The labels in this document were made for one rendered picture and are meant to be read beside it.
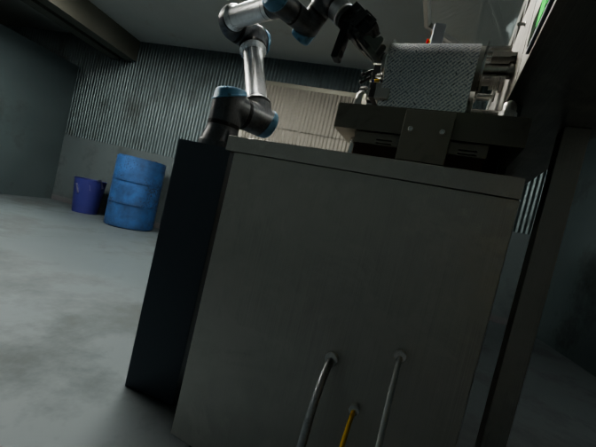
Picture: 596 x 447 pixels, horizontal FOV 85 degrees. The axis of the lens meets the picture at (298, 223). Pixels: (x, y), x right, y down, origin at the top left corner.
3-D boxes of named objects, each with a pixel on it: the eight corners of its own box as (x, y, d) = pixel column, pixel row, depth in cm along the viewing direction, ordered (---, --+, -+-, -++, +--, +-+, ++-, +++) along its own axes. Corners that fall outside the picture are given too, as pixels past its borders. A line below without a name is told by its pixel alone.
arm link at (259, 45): (233, 134, 125) (228, 26, 142) (263, 145, 135) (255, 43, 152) (251, 118, 117) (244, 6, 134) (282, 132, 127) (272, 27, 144)
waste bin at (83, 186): (110, 216, 496) (117, 182, 494) (86, 215, 455) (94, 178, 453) (84, 209, 507) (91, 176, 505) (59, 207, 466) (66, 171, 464)
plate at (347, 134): (349, 145, 94) (354, 123, 93) (508, 166, 78) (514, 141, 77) (333, 126, 79) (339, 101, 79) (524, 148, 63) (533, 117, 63)
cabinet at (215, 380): (362, 304, 317) (382, 219, 314) (431, 327, 292) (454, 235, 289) (160, 467, 86) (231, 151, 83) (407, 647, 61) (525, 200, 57)
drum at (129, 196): (162, 231, 475) (176, 167, 471) (130, 231, 413) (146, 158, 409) (126, 221, 489) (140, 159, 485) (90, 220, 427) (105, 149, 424)
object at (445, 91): (370, 133, 96) (385, 72, 95) (456, 144, 86) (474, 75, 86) (370, 133, 95) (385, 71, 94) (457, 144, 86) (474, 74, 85)
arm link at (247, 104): (201, 119, 120) (209, 82, 119) (232, 130, 129) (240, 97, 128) (216, 116, 111) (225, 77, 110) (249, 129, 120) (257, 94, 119)
